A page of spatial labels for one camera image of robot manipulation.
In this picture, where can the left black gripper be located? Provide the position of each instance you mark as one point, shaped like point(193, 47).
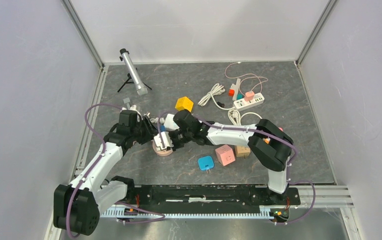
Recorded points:
point(151, 131)

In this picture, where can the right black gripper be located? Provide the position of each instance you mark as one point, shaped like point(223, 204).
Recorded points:
point(171, 134)

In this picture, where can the yellow cube socket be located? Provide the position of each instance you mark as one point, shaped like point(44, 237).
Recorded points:
point(184, 103)

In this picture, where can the light blue plug adapter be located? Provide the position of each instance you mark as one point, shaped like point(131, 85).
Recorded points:
point(205, 163)

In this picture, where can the pink cube socket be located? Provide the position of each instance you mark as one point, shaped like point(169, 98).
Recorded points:
point(225, 155)

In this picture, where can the tan dragon cube socket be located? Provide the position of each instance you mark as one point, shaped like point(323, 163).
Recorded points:
point(242, 151)

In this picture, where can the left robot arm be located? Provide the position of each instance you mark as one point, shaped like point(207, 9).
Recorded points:
point(77, 206)

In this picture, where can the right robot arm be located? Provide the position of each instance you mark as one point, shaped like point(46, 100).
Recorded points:
point(273, 148)

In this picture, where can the pink round socket base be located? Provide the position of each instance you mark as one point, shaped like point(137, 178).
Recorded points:
point(162, 153)

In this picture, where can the red plug adapter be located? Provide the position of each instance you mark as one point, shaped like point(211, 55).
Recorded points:
point(232, 93)

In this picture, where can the teal plug adapter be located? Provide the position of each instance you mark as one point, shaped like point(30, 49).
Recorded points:
point(239, 96)

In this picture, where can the narrow white socket strip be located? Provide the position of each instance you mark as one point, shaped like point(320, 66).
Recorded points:
point(235, 87)

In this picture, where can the long white power strip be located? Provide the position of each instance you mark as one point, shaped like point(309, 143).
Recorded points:
point(169, 123)

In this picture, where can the silver telescope on tripod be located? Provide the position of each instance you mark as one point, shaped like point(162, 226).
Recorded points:
point(133, 75)

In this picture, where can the small white power strip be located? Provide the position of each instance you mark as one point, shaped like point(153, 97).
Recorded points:
point(242, 104)

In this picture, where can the orange power strip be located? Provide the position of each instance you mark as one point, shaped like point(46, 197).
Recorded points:
point(267, 140)

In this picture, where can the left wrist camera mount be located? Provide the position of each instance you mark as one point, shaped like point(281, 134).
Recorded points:
point(136, 108)

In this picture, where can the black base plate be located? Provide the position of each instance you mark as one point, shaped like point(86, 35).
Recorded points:
point(209, 198)

